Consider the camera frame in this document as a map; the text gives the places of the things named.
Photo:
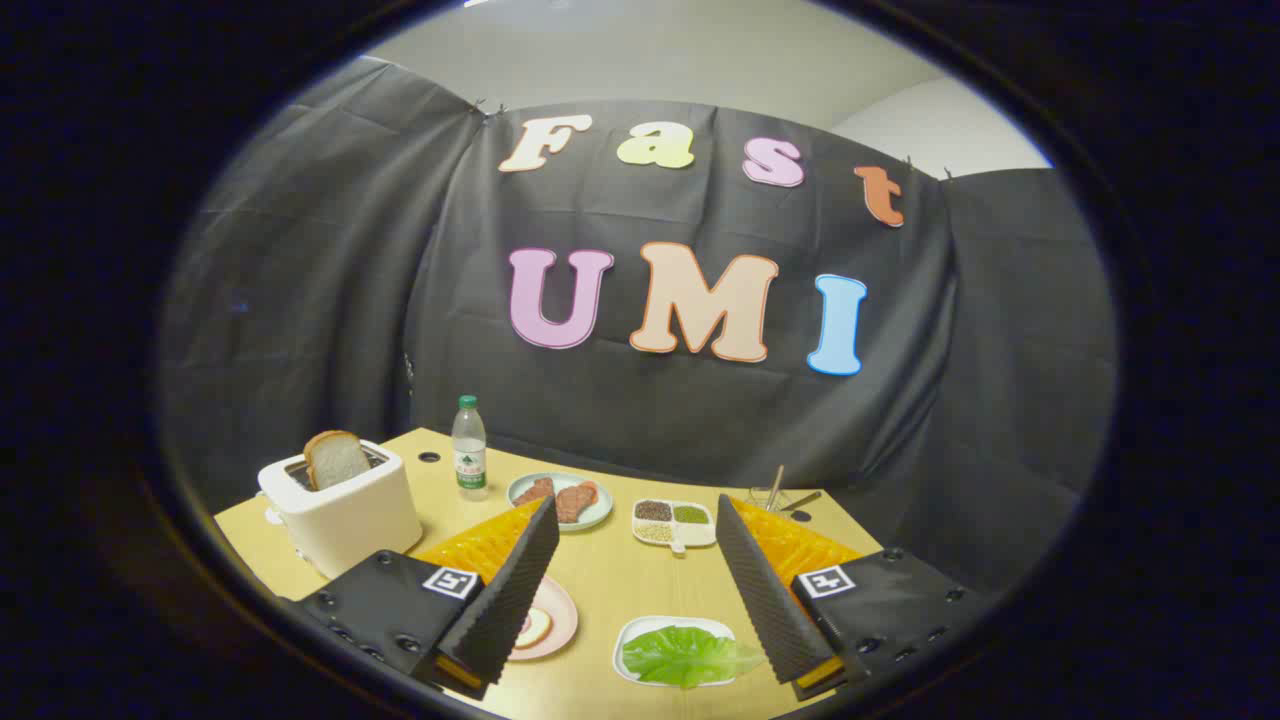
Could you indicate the brown meat piece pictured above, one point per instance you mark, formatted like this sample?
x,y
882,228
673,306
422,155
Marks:
x,y
575,500
535,490

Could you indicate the square glass cup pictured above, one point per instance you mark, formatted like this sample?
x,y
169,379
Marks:
x,y
765,497

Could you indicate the white divided dish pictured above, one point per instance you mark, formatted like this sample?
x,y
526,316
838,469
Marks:
x,y
695,535

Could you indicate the light blue round plate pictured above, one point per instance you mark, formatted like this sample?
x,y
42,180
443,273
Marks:
x,y
604,505

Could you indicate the pile of green beans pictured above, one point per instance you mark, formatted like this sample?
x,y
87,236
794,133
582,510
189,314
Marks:
x,y
691,514

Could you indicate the green lettuce leaf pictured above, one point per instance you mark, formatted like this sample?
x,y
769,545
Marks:
x,y
680,655

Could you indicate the white bread slice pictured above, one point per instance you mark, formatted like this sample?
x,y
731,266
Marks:
x,y
335,460

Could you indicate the white square plate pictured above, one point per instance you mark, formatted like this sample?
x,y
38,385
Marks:
x,y
640,630

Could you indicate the clear plastic water bottle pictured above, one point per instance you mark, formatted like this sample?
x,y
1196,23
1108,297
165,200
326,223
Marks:
x,y
469,450

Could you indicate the pile of yellow beans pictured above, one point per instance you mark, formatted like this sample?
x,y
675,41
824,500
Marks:
x,y
654,532

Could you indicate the black backdrop cloth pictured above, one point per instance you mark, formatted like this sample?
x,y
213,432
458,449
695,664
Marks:
x,y
350,300

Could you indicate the thin wooden stick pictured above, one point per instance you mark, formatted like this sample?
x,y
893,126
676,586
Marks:
x,y
775,485

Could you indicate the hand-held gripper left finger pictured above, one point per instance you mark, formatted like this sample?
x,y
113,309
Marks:
x,y
510,600

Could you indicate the white toaster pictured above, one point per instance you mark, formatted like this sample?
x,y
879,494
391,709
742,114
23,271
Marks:
x,y
350,520

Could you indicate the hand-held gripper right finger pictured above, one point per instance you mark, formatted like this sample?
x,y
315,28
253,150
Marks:
x,y
765,600

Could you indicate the pink round plate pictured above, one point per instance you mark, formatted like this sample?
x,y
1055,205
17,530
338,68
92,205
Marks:
x,y
560,610

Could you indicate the pile of dark beans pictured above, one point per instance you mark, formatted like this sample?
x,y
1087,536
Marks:
x,y
653,511

